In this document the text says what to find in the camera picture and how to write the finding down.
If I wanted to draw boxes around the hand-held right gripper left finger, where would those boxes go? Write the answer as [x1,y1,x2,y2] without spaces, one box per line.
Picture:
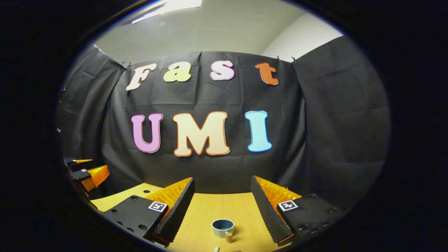
[103,177,196,247]

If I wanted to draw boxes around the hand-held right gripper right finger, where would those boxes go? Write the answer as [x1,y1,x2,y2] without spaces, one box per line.
[251,176,345,247]

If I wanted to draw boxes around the pale green cup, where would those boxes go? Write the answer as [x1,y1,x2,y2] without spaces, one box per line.
[211,219,235,243]

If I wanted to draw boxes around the wooden desktop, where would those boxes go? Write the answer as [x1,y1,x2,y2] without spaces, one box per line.
[90,183,301,252]

